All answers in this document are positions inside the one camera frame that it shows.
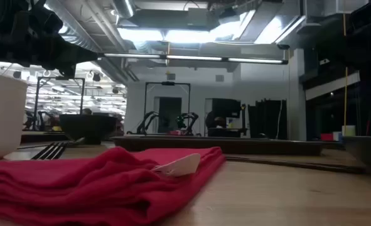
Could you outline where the metal knife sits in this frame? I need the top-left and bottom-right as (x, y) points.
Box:
(225, 155), (367, 175)

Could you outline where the metal fork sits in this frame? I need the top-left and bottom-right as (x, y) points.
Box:
(30, 141), (69, 161)

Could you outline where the black background monitor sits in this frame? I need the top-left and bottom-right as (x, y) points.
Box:
(210, 98), (242, 119)

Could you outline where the white mug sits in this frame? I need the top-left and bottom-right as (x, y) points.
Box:
(0, 72), (29, 160)

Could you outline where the long ceiling light bar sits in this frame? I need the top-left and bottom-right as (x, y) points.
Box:
(97, 52), (289, 65)

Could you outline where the brown plastic tray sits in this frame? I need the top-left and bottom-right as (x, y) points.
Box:
(111, 135), (326, 156)

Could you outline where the silver ventilation duct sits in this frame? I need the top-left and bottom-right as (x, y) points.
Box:
(111, 0), (136, 19)

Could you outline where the red cloth napkin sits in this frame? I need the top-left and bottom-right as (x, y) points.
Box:
(0, 146), (227, 226)

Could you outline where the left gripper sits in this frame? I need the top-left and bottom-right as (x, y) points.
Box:
(24, 4), (98, 77)

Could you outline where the black bowl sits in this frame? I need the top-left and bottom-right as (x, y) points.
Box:
(58, 114), (119, 145)

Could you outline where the black background station frame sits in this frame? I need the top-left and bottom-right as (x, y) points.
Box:
(144, 81), (191, 136)
(33, 76), (86, 131)

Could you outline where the black background desk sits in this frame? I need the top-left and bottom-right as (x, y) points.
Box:
(207, 127), (249, 137)

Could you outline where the black curtain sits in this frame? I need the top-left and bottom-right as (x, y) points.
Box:
(247, 99), (288, 141)

